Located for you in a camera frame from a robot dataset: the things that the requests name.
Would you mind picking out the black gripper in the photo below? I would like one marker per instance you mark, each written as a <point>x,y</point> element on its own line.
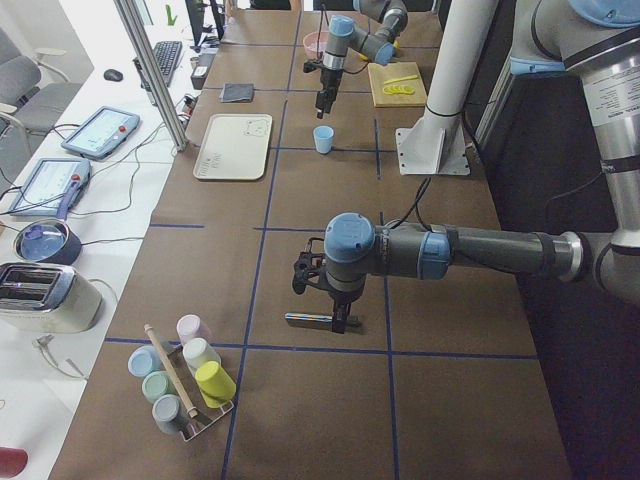
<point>329,80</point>
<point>342,297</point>

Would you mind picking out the clear ice cubes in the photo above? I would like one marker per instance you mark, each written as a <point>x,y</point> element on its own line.
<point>317,46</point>

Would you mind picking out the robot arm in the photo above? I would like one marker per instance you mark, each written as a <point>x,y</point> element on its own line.
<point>598,41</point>
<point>345,34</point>

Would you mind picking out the light blue plastic cup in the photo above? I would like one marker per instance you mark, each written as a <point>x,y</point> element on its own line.
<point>323,138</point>

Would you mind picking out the yellow-green cup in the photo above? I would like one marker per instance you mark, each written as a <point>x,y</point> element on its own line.
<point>215,384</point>

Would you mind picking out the white cup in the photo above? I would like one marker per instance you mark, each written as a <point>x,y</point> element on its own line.
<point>197,352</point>

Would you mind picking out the pink cup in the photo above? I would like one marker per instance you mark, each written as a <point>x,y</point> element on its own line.
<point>191,326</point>

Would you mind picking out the mint green cup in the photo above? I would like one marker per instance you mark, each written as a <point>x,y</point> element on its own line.
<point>157,384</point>

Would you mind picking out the grey cup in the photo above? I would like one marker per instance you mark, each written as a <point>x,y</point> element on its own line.
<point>169,414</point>

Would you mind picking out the light blue cup on rack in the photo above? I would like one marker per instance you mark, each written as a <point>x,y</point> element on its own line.
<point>144,361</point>

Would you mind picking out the steel muddler black tip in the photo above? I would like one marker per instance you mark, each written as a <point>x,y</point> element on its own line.
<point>313,320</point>

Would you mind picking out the pink bowl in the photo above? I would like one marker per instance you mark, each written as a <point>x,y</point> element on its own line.
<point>318,36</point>

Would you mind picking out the lemon slices row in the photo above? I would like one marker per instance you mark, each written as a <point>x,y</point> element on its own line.
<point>400,89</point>

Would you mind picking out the bamboo cutting board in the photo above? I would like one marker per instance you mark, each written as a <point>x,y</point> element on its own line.
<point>397,84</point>

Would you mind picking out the grey folded cloth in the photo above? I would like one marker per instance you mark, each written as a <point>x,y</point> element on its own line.
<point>237,93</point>

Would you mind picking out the white bear serving tray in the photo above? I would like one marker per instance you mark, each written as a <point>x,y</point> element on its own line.
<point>235,147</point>

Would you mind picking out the black box with label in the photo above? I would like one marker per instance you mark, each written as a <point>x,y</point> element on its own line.
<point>201,70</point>

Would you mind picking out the black keyboard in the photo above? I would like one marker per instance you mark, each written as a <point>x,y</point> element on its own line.
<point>168,54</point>

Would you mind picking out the black computer mouse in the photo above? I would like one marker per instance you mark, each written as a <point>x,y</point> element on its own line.
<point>113,75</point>

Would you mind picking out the blue teach pendant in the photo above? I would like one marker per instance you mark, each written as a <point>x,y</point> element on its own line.
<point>102,133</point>
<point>51,182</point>

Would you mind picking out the blue saucepan with lid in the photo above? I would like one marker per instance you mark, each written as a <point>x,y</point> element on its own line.
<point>48,241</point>

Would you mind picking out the cream toaster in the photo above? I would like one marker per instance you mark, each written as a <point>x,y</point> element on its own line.
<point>47,298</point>

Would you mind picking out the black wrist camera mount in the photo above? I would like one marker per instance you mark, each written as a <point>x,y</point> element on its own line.
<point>312,65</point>
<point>310,269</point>

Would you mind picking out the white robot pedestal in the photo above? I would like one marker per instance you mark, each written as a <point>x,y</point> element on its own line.
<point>435,145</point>

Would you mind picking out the white wire cup rack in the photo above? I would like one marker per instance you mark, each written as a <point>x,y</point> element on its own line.
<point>206,417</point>

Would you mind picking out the aluminium frame post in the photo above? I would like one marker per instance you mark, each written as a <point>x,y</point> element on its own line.
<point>135,29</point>

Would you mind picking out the wooden rack handle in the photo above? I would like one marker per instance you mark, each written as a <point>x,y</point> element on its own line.
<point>169,368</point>

